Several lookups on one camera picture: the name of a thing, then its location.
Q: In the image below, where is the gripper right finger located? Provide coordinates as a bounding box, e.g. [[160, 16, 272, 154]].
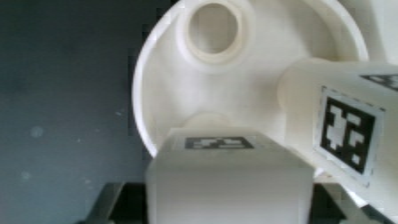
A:
[[309, 183, 380, 224]]

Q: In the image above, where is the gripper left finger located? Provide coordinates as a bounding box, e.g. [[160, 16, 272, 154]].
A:
[[76, 182, 147, 224]]

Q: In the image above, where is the white stool leg with tag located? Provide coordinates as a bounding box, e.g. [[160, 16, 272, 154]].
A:
[[275, 58, 398, 214]]

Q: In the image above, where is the white U-shaped wall fence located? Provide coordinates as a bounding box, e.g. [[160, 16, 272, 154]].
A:
[[339, 0, 398, 65]]

